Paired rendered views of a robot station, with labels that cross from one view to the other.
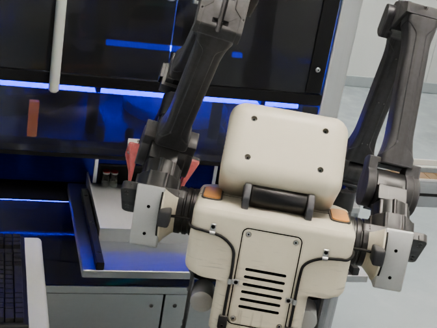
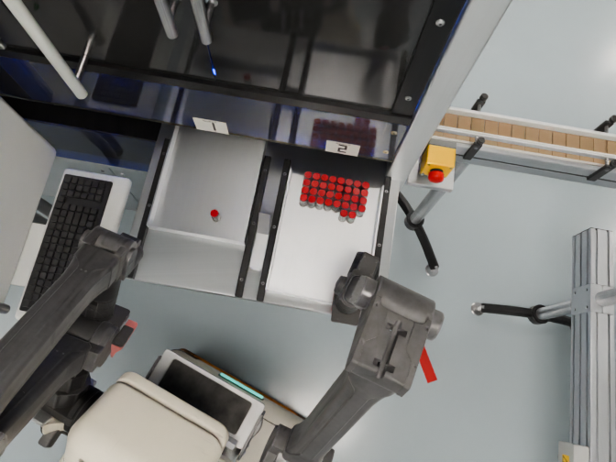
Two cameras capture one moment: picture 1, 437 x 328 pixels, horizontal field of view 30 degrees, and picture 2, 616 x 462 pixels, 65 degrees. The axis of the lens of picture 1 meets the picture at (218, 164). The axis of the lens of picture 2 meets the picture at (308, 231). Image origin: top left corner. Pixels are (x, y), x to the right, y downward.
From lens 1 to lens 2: 164 cm
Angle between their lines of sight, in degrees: 54
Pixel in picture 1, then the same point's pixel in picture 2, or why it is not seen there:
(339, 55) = (440, 91)
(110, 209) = (183, 171)
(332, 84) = (427, 112)
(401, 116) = (311, 443)
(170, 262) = (199, 273)
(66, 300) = not seen: hidden behind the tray
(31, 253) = (112, 204)
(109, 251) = (152, 247)
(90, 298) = not seen: hidden behind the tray
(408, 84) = (327, 425)
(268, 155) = not seen: outside the picture
